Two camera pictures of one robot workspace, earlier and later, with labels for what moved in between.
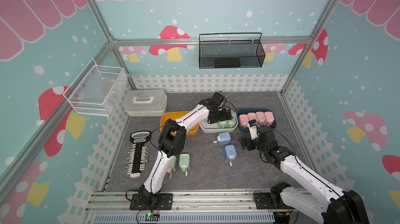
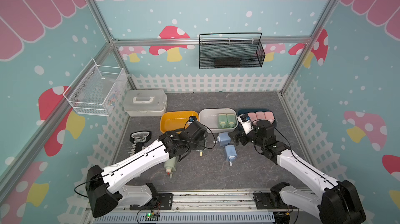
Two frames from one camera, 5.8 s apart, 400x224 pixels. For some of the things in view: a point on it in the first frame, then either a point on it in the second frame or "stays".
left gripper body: x=220 y=115 → x=198 y=145
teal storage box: x=247 y=110 stays
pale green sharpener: x=172 y=166 stays
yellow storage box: x=166 y=115 stays
